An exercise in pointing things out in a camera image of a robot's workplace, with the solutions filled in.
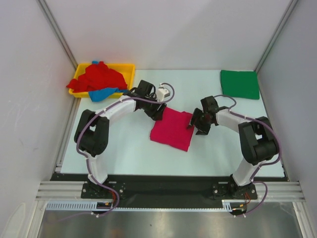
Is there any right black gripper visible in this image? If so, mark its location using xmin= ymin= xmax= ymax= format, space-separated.
xmin=186 ymin=108 xmax=212 ymax=136

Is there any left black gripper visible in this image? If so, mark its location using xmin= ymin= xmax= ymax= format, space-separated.
xmin=143 ymin=94 xmax=166 ymax=121

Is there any magenta t shirt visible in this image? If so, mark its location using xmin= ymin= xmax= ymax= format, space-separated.
xmin=150 ymin=108 xmax=194 ymax=152

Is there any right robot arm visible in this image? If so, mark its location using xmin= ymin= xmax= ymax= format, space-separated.
xmin=188 ymin=96 xmax=281 ymax=199

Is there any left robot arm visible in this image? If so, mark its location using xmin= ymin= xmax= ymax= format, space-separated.
xmin=74 ymin=80 xmax=175 ymax=198

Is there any yellow plastic bin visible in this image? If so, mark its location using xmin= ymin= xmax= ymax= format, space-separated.
xmin=68 ymin=63 xmax=135 ymax=99

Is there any folded green t shirt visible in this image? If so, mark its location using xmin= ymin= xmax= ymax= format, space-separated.
xmin=220 ymin=70 xmax=260 ymax=100

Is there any blue t shirt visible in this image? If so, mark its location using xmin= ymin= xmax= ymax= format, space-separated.
xmin=88 ymin=61 xmax=127 ymax=102

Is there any red t shirt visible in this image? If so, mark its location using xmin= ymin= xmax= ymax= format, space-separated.
xmin=66 ymin=62 xmax=128 ymax=93

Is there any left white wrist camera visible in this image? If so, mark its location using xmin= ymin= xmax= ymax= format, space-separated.
xmin=156 ymin=83 xmax=171 ymax=102

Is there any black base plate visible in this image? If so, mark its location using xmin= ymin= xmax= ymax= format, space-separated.
xmin=49 ymin=173 xmax=290 ymax=209

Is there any slotted cable duct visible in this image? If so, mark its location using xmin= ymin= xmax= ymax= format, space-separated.
xmin=46 ymin=201 xmax=245 ymax=213

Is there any aluminium frame rail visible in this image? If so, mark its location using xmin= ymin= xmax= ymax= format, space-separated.
xmin=36 ymin=181 xmax=305 ymax=202

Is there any left corner aluminium post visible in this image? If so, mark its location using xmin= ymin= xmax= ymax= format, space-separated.
xmin=36 ymin=0 xmax=78 ymax=69

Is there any corner aluminium post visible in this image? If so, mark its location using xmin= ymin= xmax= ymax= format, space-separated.
xmin=36 ymin=0 xmax=78 ymax=69
xmin=254 ymin=0 xmax=300 ymax=73

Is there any right corner aluminium post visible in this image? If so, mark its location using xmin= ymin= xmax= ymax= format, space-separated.
xmin=254 ymin=0 xmax=300 ymax=73

